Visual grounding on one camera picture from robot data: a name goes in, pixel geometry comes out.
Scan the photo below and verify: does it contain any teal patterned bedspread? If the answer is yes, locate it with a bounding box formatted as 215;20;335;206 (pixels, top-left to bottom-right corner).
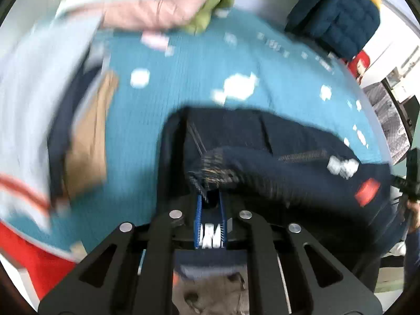
6;9;390;258

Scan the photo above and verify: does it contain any red patterned item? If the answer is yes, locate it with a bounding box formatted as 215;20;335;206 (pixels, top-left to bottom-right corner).
347;50;370;85

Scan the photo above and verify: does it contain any beige folded garment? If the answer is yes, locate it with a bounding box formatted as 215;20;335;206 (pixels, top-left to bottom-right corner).
63;70;119;199

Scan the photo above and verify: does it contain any dark denim jacket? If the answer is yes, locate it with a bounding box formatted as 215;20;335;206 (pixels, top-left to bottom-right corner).
157;107;407;255

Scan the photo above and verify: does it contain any light blue folded garment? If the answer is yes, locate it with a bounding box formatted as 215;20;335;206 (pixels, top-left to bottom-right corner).
1;14;103;231

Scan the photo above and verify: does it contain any navy quilted jacket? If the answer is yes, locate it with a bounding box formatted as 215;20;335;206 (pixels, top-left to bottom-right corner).
285;0;382;61

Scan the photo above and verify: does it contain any person's right hand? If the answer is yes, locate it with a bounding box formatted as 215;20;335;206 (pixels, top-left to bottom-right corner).
407;201;420;233

